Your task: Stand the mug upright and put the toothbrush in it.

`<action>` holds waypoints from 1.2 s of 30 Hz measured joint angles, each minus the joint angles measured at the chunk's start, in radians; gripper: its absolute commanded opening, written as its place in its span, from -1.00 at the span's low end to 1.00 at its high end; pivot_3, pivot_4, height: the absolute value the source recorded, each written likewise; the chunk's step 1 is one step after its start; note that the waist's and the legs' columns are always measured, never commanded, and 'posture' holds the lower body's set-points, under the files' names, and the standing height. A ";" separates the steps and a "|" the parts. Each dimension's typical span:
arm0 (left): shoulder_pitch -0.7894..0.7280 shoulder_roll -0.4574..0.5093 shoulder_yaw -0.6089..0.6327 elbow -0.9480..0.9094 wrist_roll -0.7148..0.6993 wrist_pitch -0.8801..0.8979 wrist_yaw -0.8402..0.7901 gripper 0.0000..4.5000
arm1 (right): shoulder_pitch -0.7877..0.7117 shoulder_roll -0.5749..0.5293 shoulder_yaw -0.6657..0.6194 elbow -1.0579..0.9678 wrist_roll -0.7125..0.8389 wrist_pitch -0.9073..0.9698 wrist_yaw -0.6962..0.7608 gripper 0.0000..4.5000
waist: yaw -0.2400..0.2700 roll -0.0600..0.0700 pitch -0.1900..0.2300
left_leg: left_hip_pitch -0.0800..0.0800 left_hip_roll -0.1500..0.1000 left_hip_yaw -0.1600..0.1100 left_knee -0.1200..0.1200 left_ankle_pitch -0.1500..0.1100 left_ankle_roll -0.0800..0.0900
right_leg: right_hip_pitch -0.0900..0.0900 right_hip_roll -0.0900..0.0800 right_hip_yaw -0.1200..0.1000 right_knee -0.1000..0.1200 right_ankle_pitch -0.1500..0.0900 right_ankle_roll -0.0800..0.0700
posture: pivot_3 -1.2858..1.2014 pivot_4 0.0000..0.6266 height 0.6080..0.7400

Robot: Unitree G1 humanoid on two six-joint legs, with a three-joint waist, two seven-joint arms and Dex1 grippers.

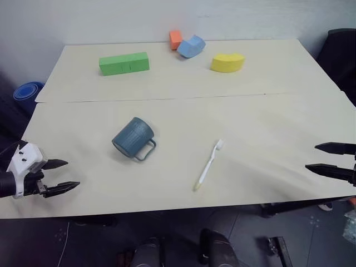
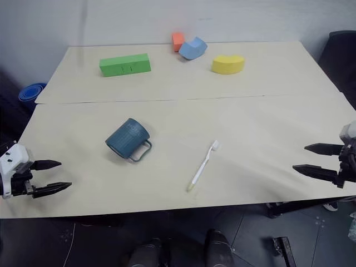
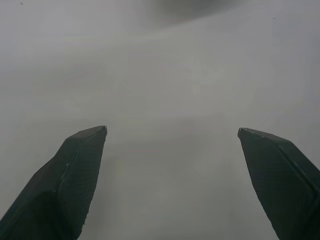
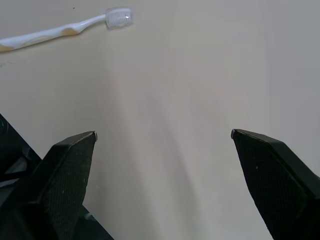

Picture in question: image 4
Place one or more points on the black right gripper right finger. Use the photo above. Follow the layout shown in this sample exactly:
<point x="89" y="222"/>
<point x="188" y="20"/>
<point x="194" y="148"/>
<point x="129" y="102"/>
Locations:
<point x="272" y="185"/>

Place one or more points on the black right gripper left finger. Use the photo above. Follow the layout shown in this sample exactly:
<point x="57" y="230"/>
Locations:
<point x="63" y="180"/>

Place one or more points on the white toothbrush with clear cap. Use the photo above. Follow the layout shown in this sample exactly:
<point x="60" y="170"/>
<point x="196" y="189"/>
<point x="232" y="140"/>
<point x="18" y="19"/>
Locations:
<point x="62" y="28"/>

